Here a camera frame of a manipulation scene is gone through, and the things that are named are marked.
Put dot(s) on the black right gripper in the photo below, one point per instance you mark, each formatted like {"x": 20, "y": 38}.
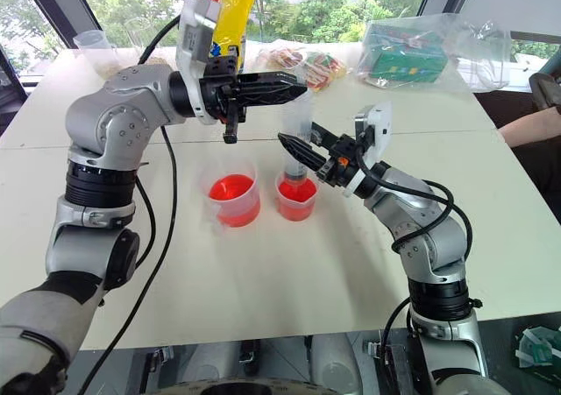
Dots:
{"x": 342, "y": 167}

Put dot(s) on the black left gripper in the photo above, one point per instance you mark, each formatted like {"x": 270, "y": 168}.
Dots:
{"x": 215, "y": 93}

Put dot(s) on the clear plastic syringe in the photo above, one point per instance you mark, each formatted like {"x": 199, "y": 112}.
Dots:
{"x": 293, "y": 171}

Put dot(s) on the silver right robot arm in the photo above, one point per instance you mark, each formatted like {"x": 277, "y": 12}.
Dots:
{"x": 438, "y": 241}

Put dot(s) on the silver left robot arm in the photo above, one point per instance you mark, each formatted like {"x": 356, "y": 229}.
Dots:
{"x": 109, "y": 123}

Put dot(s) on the bare person forearm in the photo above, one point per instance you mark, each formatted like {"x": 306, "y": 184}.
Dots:
{"x": 532, "y": 128}

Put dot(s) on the small clear cup red liquid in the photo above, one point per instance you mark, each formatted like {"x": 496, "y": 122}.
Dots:
{"x": 297, "y": 202}

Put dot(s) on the large clear cup red liquid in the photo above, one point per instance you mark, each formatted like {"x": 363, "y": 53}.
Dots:
{"x": 232, "y": 198}

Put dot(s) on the empty clear measuring cup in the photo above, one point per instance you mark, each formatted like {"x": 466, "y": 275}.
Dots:
{"x": 98, "y": 53}

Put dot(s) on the clear bag of colourful snacks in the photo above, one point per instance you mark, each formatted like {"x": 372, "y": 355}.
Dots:
{"x": 315, "y": 64}

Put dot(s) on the yellow snack bag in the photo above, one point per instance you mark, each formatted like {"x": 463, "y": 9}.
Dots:
{"x": 230, "y": 14}

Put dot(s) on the clear bag with green box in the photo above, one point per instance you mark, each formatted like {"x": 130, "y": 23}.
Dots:
{"x": 407, "y": 53}

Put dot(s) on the silver rounded robot body shell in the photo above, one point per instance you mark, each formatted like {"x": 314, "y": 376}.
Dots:
{"x": 335, "y": 364}

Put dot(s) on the dark brown shoe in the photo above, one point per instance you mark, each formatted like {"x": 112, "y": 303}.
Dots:
{"x": 545, "y": 90}

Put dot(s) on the green and white packet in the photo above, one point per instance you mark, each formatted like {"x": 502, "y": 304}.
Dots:
{"x": 537, "y": 349}

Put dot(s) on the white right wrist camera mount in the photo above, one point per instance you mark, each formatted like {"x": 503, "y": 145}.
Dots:
{"x": 377, "y": 128}

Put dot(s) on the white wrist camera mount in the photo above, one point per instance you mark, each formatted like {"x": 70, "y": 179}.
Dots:
{"x": 193, "y": 36}
{"x": 377, "y": 128}

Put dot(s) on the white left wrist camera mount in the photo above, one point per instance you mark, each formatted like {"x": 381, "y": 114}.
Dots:
{"x": 193, "y": 36}

